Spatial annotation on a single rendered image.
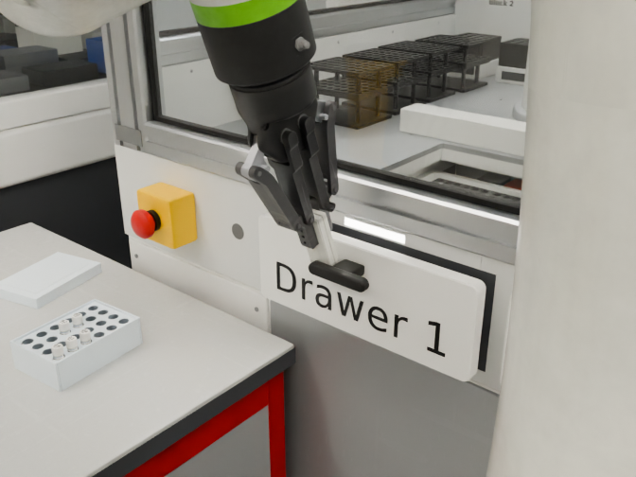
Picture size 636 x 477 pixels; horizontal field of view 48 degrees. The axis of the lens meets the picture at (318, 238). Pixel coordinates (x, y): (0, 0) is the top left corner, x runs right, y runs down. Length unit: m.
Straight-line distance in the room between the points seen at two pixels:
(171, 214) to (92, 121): 0.55
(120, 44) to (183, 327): 0.39
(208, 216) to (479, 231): 0.40
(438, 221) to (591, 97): 0.54
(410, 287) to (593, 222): 0.54
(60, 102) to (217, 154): 0.57
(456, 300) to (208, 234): 0.40
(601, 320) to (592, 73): 0.07
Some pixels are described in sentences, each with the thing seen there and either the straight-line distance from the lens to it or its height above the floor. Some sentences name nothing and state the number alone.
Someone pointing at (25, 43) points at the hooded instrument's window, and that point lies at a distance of 1.41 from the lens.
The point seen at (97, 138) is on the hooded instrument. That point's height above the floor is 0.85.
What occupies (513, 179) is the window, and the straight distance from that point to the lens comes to 0.70.
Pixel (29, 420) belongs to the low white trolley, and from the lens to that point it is 0.84.
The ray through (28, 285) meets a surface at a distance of 1.08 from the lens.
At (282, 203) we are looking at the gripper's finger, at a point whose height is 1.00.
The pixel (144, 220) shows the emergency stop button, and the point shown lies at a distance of 0.96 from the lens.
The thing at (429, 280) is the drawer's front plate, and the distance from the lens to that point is 0.72.
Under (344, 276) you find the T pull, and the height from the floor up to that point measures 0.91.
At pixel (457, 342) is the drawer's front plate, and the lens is 0.73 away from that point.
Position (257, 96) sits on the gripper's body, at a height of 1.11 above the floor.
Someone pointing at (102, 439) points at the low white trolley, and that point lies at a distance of 0.79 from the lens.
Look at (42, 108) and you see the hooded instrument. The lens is 1.42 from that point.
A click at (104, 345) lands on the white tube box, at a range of 0.89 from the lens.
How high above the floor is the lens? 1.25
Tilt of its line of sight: 24 degrees down
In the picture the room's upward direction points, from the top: straight up
